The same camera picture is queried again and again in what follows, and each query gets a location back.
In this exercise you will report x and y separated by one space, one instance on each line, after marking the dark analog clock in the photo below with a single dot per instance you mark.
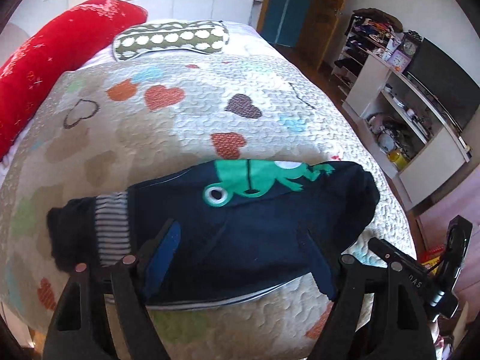
410 44

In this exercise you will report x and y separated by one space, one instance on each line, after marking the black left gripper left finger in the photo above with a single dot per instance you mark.
80 329

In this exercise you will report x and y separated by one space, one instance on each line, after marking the black flat television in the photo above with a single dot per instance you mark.
451 86

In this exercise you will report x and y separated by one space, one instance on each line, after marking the heart patterned quilt bedspread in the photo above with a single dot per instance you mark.
108 125

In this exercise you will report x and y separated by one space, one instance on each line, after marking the white shelf unit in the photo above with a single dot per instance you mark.
393 112

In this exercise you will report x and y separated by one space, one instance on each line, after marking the long red pillow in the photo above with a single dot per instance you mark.
64 44

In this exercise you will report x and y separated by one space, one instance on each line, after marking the yellow jar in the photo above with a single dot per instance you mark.
397 158

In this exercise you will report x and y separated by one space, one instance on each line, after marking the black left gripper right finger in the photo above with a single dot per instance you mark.
377 313

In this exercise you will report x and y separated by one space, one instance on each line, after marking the green white patterned pillow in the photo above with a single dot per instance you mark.
200 36

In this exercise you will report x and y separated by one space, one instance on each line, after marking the wooden door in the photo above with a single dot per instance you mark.
306 26

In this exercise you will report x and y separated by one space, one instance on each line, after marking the navy frog print pants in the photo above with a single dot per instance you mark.
242 227

